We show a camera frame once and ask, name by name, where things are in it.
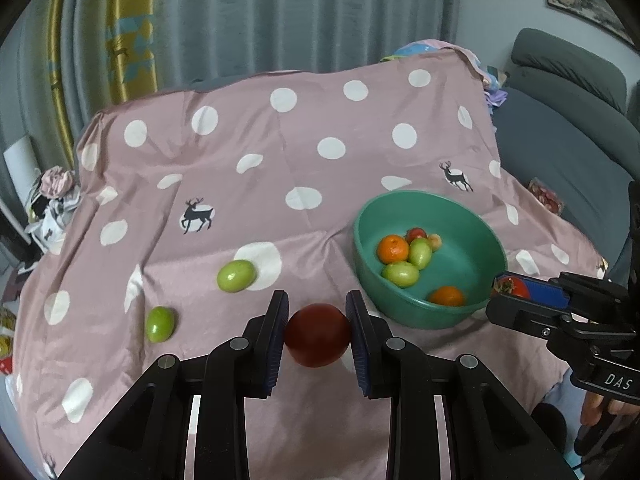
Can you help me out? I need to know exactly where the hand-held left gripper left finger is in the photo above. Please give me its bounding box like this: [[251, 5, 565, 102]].
[[57, 290, 290, 480]]

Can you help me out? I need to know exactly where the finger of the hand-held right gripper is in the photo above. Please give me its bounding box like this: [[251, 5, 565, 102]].
[[494, 270, 576, 313], [486, 294, 575, 345]]

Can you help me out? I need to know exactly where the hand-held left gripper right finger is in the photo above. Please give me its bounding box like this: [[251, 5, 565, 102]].
[[345, 290, 578, 480]]

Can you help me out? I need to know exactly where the green mango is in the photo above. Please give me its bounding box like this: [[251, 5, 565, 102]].
[[381, 261, 420, 287]]

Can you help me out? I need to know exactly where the green plastic bowl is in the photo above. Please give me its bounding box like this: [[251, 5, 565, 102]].
[[353, 190, 508, 330]]

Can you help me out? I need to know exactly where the green jujube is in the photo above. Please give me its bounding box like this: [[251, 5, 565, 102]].
[[146, 306, 177, 343], [216, 259, 257, 292], [408, 239, 433, 269]]

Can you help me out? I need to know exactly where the person's right hand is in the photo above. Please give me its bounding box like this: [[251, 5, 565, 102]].
[[580, 390, 640, 428]]

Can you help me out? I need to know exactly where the orange mandarin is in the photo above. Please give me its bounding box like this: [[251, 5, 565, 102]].
[[376, 235, 411, 264], [429, 286, 467, 307]]

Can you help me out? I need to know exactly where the red patterned packet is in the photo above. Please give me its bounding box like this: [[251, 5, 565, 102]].
[[527, 177, 566, 216]]

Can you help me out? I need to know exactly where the grey sofa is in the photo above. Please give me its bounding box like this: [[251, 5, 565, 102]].
[[492, 27, 640, 281]]

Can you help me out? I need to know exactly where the pink polka dot blanket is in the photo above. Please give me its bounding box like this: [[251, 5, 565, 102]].
[[5, 42, 613, 480]]

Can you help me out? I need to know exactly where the pastel printed cloth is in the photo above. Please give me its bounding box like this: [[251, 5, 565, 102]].
[[380, 40, 508, 116]]

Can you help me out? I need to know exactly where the white patterned cloth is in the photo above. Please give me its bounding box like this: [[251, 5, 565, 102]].
[[22, 180, 83, 256]]

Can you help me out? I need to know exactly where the pink crumpled clothing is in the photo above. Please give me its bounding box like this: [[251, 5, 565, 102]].
[[39, 166, 76, 198]]

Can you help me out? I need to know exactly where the white cylinder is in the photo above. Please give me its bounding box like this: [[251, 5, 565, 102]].
[[4, 135, 41, 196]]

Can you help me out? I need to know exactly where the grey curtain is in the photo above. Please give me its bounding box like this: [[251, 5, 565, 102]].
[[0, 0, 551, 171]]

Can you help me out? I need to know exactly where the yellow patterned curtain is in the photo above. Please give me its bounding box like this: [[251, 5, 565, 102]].
[[45, 0, 161, 146]]

